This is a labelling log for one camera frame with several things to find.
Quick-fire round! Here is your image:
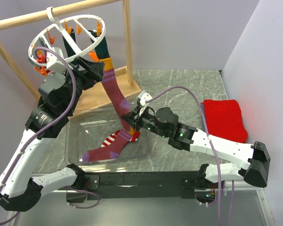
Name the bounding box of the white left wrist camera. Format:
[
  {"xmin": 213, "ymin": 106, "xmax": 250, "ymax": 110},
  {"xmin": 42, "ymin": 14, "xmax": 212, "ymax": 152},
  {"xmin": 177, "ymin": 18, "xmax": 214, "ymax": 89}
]
[{"xmin": 36, "ymin": 52, "xmax": 66, "ymax": 73}]

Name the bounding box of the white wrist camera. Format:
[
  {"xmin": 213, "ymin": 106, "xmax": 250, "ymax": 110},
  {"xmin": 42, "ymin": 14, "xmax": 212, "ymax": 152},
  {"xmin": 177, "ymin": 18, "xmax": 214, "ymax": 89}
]
[
  {"xmin": 137, "ymin": 90, "xmax": 152, "ymax": 116},
  {"xmin": 36, "ymin": 52, "xmax": 66, "ymax": 73}
]

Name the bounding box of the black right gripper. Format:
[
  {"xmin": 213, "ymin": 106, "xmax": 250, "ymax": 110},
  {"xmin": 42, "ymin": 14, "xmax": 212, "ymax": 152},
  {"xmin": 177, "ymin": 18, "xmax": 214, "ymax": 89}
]
[{"xmin": 121, "ymin": 105, "xmax": 169, "ymax": 138}]

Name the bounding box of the aluminium frame rail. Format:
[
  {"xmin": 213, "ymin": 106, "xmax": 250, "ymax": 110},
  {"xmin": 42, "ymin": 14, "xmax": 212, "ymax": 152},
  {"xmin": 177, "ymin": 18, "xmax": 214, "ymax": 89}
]
[{"xmin": 222, "ymin": 180, "xmax": 264, "ymax": 196}]

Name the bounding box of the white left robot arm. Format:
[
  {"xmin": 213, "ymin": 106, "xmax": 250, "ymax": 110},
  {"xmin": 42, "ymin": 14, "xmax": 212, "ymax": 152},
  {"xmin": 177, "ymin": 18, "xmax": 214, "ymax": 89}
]
[{"xmin": 0, "ymin": 58, "xmax": 130, "ymax": 212}]

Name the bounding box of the dark teal sock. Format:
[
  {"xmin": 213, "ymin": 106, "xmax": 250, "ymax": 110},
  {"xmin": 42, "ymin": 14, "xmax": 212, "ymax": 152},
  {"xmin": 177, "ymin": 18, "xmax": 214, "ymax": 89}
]
[
  {"xmin": 89, "ymin": 37, "xmax": 110, "ymax": 62},
  {"xmin": 63, "ymin": 28, "xmax": 77, "ymax": 57}
]

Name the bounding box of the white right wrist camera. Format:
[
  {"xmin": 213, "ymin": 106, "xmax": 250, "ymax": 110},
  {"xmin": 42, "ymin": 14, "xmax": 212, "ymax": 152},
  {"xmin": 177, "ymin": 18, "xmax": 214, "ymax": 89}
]
[{"xmin": 137, "ymin": 90, "xmax": 152, "ymax": 116}]

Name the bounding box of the purple sock with orange cuff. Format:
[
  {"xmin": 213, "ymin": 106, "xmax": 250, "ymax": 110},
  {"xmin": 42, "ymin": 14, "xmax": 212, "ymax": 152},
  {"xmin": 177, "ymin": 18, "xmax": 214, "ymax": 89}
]
[{"xmin": 99, "ymin": 57, "xmax": 134, "ymax": 135}]

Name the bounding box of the clear plastic bin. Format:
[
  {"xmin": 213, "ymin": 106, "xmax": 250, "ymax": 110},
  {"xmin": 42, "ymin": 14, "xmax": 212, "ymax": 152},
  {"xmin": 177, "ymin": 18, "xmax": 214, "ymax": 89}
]
[{"xmin": 65, "ymin": 107, "xmax": 152, "ymax": 165}]

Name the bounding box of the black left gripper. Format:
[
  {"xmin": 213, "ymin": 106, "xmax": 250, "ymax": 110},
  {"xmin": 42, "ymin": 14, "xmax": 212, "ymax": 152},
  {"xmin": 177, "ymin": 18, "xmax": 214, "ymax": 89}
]
[{"xmin": 58, "ymin": 55, "xmax": 105, "ymax": 113}]

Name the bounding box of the folded red cloth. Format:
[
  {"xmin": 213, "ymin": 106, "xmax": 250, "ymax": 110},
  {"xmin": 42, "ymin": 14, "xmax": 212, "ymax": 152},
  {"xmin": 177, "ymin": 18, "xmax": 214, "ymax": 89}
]
[{"xmin": 200, "ymin": 99, "xmax": 248, "ymax": 143}]

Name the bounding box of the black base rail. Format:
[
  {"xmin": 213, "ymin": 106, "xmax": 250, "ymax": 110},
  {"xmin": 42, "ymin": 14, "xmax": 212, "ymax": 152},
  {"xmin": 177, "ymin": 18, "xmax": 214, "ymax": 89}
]
[{"xmin": 66, "ymin": 171, "xmax": 224, "ymax": 203}]

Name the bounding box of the white round sock hanger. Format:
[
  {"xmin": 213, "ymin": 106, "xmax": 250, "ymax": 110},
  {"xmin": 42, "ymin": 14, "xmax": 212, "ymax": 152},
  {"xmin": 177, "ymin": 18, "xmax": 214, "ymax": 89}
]
[{"xmin": 28, "ymin": 7, "xmax": 107, "ymax": 66}]

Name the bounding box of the wooden drying rack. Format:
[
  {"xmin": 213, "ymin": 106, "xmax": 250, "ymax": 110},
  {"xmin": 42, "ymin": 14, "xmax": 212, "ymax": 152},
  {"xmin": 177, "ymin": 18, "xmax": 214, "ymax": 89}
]
[{"xmin": 0, "ymin": 0, "xmax": 142, "ymax": 110}]

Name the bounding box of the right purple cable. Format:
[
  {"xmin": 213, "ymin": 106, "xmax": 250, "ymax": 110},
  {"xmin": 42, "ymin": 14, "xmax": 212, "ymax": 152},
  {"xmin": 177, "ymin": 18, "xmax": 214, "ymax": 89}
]
[{"xmin": 145, "ymin": 86, "xmax": 235, "ymax": 226}]

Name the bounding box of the red white striped sock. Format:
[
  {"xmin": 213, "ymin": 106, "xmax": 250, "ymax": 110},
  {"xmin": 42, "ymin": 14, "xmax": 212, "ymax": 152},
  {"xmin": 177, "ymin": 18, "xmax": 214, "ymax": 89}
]
[{"xmin": 101, "ymin": 130, "xmax": 140, "ymax": 147}]

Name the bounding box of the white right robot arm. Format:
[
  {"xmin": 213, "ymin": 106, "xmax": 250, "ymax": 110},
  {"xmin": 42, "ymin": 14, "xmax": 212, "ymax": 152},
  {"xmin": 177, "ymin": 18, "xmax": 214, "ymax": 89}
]
[{"xmin": 123, "ymin": 107, "xmax": 271, "ymax": 188}]

